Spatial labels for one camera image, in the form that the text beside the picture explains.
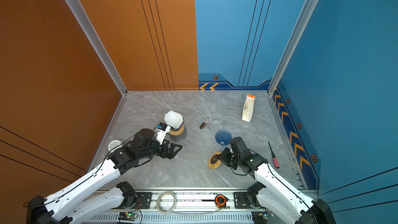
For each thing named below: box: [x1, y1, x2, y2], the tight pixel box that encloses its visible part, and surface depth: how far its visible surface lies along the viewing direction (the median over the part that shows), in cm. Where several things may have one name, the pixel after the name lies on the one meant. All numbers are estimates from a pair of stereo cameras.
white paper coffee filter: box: [164, 110, 184, 130], surface depth 86 cm
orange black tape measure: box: [215, 193, 230, 209], surface depth 72 cm
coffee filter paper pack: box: [242, 93, 256, 123], surface depth 104 cm
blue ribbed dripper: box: [215, 129, 233, 146], surface depth 95 cm
